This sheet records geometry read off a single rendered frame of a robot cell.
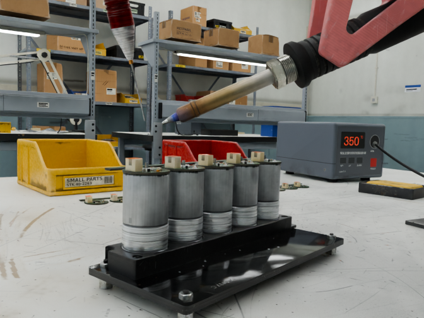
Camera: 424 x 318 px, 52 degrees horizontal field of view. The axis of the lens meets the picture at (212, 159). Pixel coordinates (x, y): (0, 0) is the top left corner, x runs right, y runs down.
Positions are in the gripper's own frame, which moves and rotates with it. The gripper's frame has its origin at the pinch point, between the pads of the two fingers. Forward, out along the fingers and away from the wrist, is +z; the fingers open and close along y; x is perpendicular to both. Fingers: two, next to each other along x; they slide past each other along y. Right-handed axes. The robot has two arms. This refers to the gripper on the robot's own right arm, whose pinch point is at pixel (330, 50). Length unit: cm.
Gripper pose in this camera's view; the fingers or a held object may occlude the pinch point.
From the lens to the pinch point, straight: 24.1
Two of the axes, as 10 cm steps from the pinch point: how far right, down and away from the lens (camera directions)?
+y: 0.8, 0.8, -9.9
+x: 8.5, 5.1, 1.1
